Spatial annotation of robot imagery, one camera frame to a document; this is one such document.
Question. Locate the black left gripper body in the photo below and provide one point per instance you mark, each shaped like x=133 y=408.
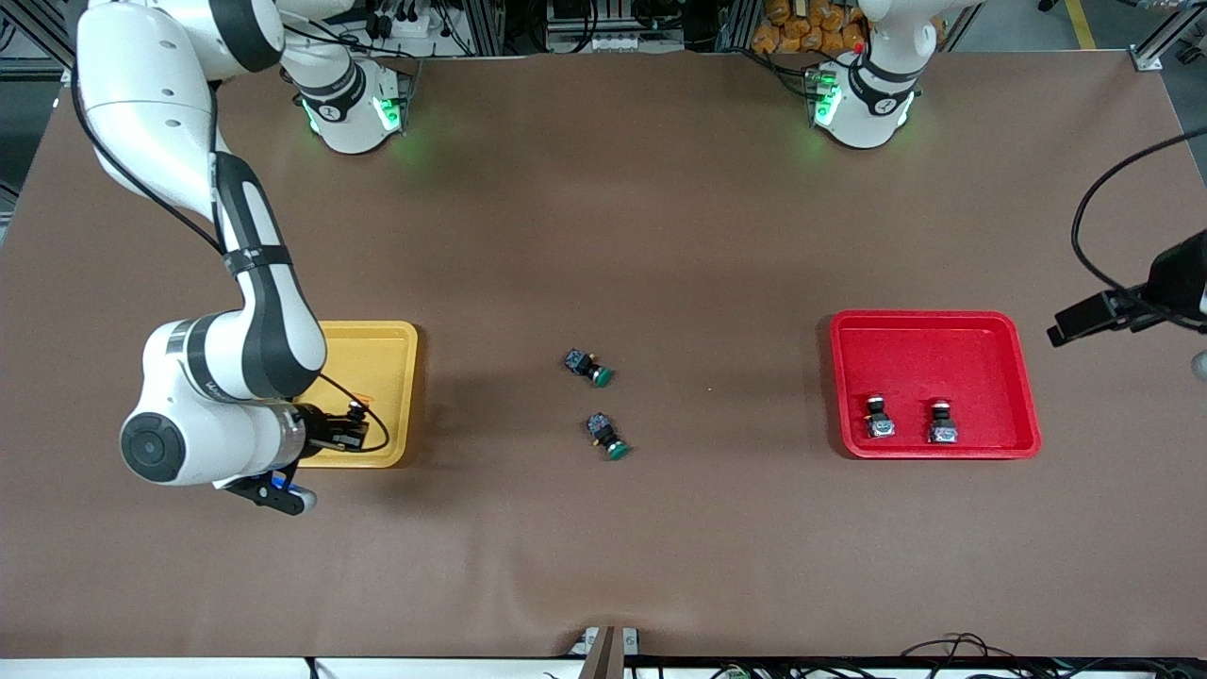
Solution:
x=1172 y=282

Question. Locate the red push button switch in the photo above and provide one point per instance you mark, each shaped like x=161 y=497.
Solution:
x=882 y=429
x=942 y=432

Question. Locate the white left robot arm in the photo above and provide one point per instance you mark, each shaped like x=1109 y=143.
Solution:
x=872 y=104

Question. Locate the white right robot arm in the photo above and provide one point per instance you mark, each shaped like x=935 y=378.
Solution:
x=141 y=94

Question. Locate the red plastic tray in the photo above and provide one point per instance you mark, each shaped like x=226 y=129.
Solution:
x=934 y=358

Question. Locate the yellow plastic tray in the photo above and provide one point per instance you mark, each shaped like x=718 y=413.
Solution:
x=387 y=368

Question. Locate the brown table cover mat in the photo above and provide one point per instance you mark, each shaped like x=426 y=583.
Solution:
x=603 y=566

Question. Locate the bag of orange items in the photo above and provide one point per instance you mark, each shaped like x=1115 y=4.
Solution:
x=801 y=28

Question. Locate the white power strip with plugs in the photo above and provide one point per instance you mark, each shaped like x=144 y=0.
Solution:
x=410 y=26

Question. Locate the aluminium frame profile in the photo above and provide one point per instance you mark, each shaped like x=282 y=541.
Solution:
x=1152 y=55
x=42 y=42

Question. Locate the green push button switch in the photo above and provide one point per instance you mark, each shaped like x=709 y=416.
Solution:
x=586 y=364
x=603 y=432

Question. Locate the metal table clamp bracket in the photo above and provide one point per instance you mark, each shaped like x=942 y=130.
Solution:
x=580 y=646

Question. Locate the brown camera stand post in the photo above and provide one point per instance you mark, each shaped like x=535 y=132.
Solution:
x=603 y=660

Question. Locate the aluminium frame post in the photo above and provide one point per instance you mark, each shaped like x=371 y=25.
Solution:
x=735 y=26
x=486 y=26

